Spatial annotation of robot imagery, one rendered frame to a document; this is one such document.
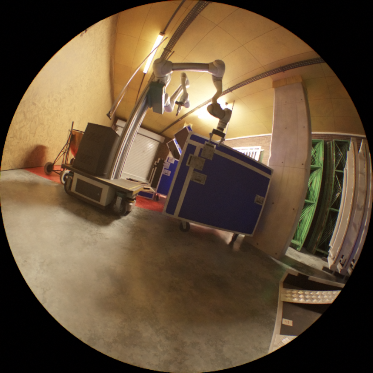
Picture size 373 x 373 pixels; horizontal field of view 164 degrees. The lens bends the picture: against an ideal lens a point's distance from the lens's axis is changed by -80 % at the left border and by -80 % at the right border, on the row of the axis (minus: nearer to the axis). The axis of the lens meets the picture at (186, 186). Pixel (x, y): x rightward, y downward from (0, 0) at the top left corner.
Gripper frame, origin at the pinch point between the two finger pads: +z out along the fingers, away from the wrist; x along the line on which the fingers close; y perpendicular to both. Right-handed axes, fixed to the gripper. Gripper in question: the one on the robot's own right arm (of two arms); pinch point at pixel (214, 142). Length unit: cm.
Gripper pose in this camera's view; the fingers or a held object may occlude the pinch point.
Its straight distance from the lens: 134.1
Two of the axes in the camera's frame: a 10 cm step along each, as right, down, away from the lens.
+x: 9.4, 3.1, 1.3
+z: -3.3, 8.1, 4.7
